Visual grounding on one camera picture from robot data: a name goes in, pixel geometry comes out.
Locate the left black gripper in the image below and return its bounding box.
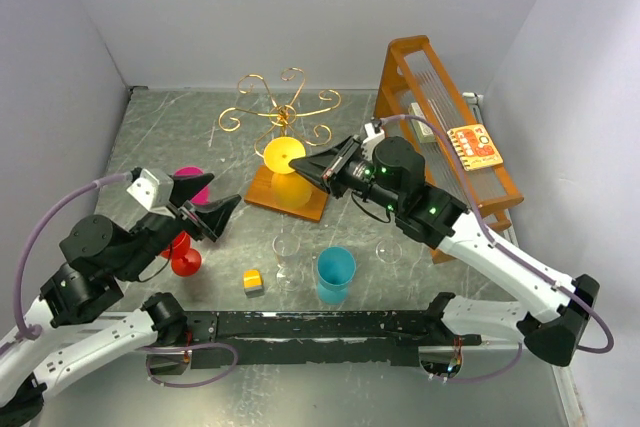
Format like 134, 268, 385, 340
116, 170, 243, 279

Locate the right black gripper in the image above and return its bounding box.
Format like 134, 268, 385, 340
289, 134, 402, 214

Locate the yellow plastic wine glass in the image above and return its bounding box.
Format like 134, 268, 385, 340
263, 136, 311, 209

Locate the blue plastic wine glass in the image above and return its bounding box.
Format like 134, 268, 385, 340
316, 246, 356, 305

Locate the clear wine glass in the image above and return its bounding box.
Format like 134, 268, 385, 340
375, 239, 403, 264
272, 233, 304, 292

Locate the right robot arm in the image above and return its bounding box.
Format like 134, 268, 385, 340
289, 136, 600, 367

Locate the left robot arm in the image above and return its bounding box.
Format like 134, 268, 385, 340
1, 168, 241, 426

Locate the magenta plastic wine glass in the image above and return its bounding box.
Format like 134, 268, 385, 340
171, 166, 215, 205

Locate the red plastic wine glass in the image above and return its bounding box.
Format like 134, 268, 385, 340
160, 232, 202, 277

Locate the wooden shelf rack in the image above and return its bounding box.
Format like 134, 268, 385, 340
373, 35, 525, 264

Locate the clear wine glass front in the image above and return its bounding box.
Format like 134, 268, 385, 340
272, 233, 304, 292

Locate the yellow grey small block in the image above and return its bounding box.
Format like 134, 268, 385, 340
242, 269, 265, 298

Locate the white box on shelf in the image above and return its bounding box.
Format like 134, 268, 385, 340
409, 102, 436, 144

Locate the orange patterned card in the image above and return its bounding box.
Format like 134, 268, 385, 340
447, 124, 503, 172

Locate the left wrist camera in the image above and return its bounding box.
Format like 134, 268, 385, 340
127, 169, 174, 214

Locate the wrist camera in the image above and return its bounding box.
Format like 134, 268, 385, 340
362, 118, 386, 154
127, 169, 174, 214

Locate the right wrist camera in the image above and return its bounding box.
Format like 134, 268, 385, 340
362, 118, 386, 154

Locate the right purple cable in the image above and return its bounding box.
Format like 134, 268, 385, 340
377, 114, 615, 354

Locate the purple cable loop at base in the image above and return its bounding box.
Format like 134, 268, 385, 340
139, 343, 240, 389

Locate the black base frame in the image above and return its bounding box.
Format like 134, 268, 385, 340
154, 308, 456, 369

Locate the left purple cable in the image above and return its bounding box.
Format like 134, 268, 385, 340
12, 170, 139, 341

